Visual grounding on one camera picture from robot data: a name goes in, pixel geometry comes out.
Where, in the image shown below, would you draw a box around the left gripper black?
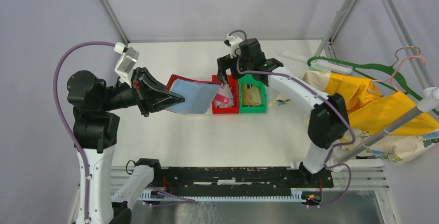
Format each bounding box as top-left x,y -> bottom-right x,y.
100,65 -> 185,114

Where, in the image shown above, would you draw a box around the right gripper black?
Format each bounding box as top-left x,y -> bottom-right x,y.
216,51 -> 253,84

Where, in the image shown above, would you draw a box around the red leather card holder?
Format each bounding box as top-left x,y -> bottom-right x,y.
166,74 -> 235,114

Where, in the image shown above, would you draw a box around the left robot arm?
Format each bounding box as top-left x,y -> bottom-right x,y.
67,67 -> 184,223

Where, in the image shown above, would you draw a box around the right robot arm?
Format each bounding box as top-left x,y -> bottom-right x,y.
216,35 -> 351,187

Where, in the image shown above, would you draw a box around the white cards in red bin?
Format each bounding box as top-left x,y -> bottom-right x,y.
214,92 -> 235,108

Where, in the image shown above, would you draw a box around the gold cards in green bin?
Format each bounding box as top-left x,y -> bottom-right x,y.
241,84 -> 262,107

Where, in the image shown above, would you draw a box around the red plastic bin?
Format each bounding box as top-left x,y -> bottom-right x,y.
211,74 -> 240,114

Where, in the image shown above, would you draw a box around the green plastic bin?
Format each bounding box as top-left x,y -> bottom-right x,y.
238,75 -> 268,114

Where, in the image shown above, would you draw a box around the white plastic bin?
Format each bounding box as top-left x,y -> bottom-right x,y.
188,79 -> 218,114

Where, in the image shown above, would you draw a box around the yellow patterned cloth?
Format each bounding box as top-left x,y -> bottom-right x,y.
269,70 -> 439,167

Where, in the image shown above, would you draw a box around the green clothes hanger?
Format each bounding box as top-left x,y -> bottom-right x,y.
305,56 -> 424,101

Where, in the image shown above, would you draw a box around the pink clothes hanger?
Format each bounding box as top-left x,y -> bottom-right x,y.
372,46 -> 427,84

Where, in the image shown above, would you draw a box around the white hanger rack stand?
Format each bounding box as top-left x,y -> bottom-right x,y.
277,48 -> 439,172

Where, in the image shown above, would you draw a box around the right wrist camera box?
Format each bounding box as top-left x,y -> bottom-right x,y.
224,34 -> 243,58

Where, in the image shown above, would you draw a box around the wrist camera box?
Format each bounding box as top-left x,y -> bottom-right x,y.
224,34 -> 243,58
113,42 -> 140,87

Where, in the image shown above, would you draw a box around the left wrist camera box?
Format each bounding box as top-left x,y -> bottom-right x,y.
113,42 -> 140,87

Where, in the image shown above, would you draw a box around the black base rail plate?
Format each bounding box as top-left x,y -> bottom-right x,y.
149,167 -> 334,197

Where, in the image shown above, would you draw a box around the white cable duct strip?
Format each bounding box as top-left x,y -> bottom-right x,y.
113,188 -> 306,203

